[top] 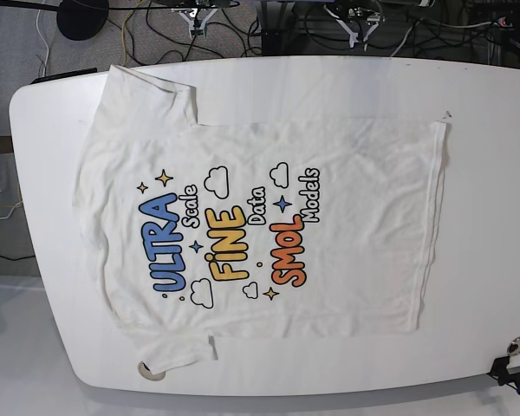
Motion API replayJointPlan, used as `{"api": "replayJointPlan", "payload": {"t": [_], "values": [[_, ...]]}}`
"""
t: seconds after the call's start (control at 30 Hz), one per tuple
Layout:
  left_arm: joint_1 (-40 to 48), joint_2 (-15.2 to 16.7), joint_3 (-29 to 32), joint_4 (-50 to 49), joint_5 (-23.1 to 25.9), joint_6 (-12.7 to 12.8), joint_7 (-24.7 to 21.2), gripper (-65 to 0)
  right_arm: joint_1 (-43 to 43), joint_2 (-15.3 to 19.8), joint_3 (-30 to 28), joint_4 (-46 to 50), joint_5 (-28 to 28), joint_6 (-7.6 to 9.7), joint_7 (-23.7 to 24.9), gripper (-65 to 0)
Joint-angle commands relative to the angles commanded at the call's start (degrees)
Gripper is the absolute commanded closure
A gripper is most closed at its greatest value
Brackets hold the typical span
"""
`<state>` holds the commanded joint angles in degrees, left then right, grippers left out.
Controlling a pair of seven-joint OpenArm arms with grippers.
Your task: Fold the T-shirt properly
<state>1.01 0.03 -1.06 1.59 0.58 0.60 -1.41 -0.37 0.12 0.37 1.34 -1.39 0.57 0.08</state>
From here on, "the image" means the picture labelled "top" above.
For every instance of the black round stand base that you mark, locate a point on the black round stand base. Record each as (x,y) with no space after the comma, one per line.
(81,20)

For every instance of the left table cable grommet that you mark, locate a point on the left table cable grommet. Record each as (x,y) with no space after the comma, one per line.
(148,374)

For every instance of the black table clamp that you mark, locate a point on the black table clamp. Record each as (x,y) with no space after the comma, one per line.
(502,376)

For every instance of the right table cable grommet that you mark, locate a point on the right table cable grommet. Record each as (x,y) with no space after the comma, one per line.
(514,347)

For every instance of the table cable grommet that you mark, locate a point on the table cable grommet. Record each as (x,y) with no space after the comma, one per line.
(148,374)
(514,347)

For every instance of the white printed T-shirt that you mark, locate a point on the white printed T-shirt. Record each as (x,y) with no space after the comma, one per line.
(300,229)

